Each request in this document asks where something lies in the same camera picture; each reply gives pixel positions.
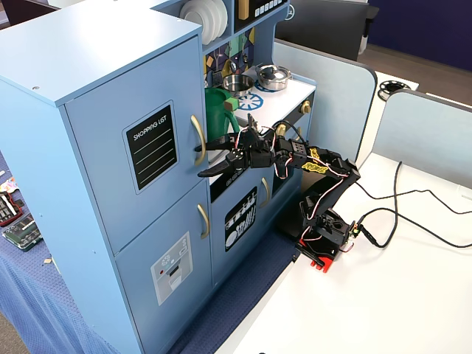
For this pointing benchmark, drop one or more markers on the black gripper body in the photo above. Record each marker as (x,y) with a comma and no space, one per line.
(246,155)

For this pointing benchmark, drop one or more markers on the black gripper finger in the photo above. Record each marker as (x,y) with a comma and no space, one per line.
(221,167)
(221,142)

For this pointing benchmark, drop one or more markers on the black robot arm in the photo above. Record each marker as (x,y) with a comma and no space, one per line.
(339,184)

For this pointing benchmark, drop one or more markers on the open steel toy pot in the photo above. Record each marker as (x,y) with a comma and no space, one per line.
(237,85)

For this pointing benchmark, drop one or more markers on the blue door with dishwasher sticker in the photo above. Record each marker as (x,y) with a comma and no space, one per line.
(221,265)

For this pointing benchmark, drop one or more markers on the blue door with shopping list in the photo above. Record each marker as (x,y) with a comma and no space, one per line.
(103,166)

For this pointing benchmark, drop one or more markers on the black microwave door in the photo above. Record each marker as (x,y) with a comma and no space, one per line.
(265,16)

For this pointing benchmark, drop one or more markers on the blue door with dispenser sticker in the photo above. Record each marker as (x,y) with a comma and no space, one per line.
(129,265)

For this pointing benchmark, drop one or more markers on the light blue toy kitchen cabinet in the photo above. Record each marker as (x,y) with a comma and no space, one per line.
(73,55)

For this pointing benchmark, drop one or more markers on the green toy pitcher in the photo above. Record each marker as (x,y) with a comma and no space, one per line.
(215,114)

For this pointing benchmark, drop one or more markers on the gold stove knob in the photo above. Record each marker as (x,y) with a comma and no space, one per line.
(306,107)
(282,129)

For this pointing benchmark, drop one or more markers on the hanging toy ladle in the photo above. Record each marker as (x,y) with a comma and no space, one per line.
(233,66)

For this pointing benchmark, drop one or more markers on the steel pot lid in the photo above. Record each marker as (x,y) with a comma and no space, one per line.
(273,73)

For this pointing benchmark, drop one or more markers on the light blue desk divider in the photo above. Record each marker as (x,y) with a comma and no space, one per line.
(424,140)
(332,92)

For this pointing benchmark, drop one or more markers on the white toy plate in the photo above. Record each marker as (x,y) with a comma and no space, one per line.
(224,18)
(191,14)
(214,24)

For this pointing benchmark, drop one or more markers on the red table clamp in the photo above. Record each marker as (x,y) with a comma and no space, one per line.
(324,263)

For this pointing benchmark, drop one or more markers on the black panel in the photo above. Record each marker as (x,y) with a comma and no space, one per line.
(321,29)

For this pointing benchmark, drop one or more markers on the dark blue partition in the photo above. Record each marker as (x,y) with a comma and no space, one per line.
(424,29)

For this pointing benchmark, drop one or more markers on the clear green bit case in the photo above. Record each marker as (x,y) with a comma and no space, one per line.
(24,234)

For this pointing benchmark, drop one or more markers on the colourful flat toy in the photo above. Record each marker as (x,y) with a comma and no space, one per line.
(7,184)

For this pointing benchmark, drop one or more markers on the red black bit case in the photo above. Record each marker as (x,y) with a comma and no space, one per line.
(9,210)

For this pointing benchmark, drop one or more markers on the dark brown desk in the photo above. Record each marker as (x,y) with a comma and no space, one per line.
(18,11)

